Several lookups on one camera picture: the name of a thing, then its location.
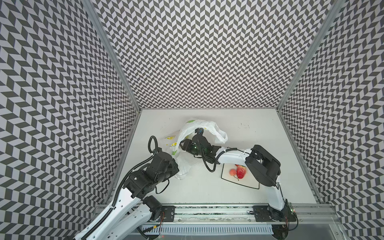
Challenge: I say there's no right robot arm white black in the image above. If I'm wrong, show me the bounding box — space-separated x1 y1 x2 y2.
180 134 289 222

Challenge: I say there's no aluminium corner post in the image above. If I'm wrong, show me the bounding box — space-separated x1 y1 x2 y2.
277 0 345 113
82 0 141 112

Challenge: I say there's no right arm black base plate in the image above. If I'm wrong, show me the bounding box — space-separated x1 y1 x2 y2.
250 205 297 223

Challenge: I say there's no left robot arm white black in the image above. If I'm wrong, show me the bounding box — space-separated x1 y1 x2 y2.
73 136 179 240

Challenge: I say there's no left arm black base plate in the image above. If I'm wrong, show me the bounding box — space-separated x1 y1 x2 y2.
150 205 176 222

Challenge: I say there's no right aluminium corner post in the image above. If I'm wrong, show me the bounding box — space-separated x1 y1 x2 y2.
277 0 345 113

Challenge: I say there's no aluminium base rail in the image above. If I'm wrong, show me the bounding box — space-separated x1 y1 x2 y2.
172 204 341 225

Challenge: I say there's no white plastic bag lemon print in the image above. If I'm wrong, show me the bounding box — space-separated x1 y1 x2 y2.
159 119 228 180

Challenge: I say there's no red fake strawberry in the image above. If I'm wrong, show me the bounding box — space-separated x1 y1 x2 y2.
236 165 247 179

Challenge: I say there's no left aluminium corner post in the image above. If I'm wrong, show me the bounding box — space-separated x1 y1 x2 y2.
82 0 141 112

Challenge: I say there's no white mat black border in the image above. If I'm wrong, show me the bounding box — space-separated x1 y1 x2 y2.
221 164 260 190

